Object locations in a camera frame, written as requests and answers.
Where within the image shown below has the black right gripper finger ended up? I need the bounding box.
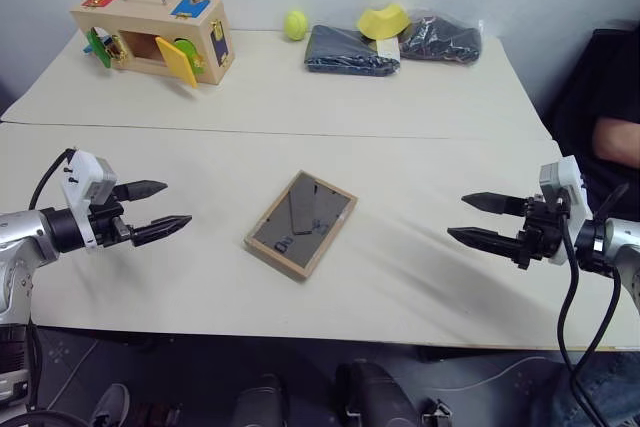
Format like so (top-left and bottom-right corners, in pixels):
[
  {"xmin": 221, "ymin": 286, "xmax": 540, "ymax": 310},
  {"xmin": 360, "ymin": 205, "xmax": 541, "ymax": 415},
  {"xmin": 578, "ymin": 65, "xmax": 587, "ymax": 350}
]
[
  {"xmin": 445, "ymin": 226, "xmax": 525, "ymax": 262},
  {"xmin": 460, "ymin": 191, "xmax": 527, "ymax": 218}
]

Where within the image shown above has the wooden picture frame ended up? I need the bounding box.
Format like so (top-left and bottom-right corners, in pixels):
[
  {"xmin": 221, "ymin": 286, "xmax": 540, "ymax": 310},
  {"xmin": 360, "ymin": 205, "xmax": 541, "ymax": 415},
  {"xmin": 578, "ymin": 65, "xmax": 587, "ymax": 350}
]
[{"xmin": 243, "ymin": 169, "xmax": 359, "ymax": 283}]

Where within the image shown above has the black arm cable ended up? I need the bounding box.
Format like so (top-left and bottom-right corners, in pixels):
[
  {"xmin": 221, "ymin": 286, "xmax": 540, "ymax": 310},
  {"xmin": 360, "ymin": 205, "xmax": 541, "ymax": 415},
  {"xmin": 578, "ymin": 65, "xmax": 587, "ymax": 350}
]
[
  {"xmin": 28, "ymin": 147, "xmax": 77, "ymax": 212},
  {"xmin": 556, "ymin": 181, "xmax": 632, "ymax": 427}
]

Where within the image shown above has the thin white floor cable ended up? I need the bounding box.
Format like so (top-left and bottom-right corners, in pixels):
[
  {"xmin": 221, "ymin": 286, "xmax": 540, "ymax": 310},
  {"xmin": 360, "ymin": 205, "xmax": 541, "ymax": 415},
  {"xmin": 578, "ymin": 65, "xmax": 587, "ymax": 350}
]
[{"xmin": 433, "ymin": 355, "xmax": 552, "ymax": 393}]

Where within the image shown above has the bagged dark fabric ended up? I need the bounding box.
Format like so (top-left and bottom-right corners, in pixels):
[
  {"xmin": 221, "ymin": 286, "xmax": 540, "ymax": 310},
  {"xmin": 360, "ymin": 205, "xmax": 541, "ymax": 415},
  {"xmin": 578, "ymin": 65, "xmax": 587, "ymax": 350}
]
[{"xmin": 398, "ymin": 8, "xmax": 487, "ymax": 66}]

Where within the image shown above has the person in black clothing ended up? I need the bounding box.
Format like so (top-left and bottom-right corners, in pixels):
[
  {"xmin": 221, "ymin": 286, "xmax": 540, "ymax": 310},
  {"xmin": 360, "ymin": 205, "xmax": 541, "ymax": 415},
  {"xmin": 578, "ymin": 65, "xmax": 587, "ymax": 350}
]
[{"xmin": 548, "ymin": 25, "xmax": 640, "ymax": 224}]

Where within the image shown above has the small white card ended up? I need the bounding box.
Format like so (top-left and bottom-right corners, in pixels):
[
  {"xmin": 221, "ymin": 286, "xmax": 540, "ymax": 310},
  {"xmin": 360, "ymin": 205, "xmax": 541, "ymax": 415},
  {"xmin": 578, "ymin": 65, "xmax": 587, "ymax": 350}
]
[{"xmin": 375, "ymin": 37, "xmax": 402, "ymax": 63}]

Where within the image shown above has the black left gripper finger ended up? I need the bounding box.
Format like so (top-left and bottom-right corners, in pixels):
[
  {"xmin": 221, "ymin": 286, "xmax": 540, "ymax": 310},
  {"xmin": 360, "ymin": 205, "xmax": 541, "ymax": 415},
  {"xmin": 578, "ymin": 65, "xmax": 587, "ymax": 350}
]
[
  {"xmin": 131, "ymin": 214, "xmax": 194, "ymax": 249},
  {"xmin": 118, "ymin": 179, "xmax": 169, "ymax": 203}
]

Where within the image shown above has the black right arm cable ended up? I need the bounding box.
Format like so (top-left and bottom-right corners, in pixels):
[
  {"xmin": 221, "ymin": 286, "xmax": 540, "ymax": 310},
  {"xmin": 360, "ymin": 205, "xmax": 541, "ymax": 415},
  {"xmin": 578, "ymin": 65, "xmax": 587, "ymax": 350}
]
[{"xmin": 556, "ymin": 181, "xmax": 632, "ymax": 427}]

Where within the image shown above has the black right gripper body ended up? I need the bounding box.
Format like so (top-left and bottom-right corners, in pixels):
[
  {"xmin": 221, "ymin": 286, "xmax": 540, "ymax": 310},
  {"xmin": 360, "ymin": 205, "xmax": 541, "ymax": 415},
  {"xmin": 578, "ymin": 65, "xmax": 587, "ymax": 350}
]
[{"xmin": 513, "ymin": 193, "xmax": 572, "ymax": 271}]

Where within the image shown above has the dark rounded shape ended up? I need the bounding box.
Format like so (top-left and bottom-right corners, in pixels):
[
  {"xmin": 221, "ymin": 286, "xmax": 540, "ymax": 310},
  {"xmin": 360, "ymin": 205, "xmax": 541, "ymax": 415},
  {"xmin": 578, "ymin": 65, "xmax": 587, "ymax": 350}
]
[
  {"xmin": 333, "ymin": 358, "xmax": 422, "ymax": 427},
  {"xmin": 232, "ymin": 373, "xmax": 290, "ymax": 427}
]

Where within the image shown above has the yellow-green tennis ball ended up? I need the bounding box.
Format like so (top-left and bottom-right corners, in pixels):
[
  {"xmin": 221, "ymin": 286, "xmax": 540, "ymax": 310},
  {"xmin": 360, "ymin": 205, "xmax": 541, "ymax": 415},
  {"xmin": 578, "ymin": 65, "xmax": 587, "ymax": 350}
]
[{"xmin": 283, "ymin": 8, "xmax": 309, "ymax": 42}]

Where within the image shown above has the yellow foam block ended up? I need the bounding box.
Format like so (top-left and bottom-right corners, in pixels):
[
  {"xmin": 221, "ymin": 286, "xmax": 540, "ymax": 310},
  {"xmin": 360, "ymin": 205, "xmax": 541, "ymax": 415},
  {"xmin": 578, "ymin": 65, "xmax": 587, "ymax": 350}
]
[{"xmin": 355, "ymin": 3, "xmax": 413, "ymax": 41}]

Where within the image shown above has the grey sneaker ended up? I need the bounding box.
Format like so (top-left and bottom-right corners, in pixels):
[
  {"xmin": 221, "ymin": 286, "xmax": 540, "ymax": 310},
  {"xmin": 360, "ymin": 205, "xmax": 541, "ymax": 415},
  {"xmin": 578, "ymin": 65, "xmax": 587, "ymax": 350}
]
[{"xmin": 88, "ymin": 382, "xmax": 132, "ymax": 427}]

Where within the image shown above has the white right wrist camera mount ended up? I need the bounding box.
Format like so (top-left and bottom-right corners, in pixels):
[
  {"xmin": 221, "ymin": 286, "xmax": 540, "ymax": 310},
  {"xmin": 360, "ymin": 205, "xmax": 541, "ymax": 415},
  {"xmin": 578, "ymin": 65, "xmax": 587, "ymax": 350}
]
[{"xmin": 538, "ymin": 155, "xmax": 589, "ymax": 267}]

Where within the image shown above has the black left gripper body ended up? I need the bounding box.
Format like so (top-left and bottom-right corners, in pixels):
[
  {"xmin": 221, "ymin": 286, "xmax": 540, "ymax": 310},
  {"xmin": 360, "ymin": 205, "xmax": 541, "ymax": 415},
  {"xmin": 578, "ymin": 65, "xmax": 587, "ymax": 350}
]
[{"xmin": 88, "ymin": 184, "xmax": 136, "ymax": 249}]

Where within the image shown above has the bagged dark blue cloth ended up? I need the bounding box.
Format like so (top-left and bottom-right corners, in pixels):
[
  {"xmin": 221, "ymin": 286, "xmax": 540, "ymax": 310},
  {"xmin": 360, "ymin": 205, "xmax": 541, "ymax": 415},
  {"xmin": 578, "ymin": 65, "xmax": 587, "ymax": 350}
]
[{"xmin": 302, "ymin": 23, "xmax": 402, "ymax": 78}]

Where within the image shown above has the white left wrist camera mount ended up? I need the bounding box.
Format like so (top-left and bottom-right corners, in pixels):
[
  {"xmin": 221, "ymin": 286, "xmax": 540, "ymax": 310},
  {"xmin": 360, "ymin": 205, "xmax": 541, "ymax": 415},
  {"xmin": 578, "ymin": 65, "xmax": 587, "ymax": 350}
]
[{"xmin": 59, "ymin": 149, "xmax": 119, "ymax": 253}]

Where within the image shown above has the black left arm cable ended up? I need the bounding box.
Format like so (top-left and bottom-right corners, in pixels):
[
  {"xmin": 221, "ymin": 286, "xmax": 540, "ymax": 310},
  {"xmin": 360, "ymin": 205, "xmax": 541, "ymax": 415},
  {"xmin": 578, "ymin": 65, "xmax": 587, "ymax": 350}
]
[{"xmin": 28, "ymin": 147, "xmax": 77, "ymax": 212}]

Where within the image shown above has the wooden lock box toy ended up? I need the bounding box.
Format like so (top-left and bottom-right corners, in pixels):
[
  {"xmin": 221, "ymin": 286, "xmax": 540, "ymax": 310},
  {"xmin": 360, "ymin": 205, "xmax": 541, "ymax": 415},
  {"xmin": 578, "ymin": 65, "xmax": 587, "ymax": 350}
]
[{"xmin": 68, "ymin": 0, "xmax": 237, "ymax": 90}]

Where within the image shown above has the person's blue jeans leg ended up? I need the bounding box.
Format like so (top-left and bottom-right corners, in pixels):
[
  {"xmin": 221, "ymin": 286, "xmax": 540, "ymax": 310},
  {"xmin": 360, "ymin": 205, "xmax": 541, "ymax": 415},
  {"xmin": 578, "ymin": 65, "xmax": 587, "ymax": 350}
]
[{"xmin": 528, "ymin": 350, "xmax": 640, "ymax": 427}]

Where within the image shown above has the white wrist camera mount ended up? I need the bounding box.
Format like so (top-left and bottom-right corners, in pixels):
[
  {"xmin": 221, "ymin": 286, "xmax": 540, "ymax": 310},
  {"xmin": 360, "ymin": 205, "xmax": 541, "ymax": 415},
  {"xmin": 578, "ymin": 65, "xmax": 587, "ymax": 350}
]
[
  {"xmin": 538, "ymin": 155, "xmax": 589, "ymax": 267},
  {"xmin": 59, "ymin": 149, "xmax": 119, "ymax": 253}
]

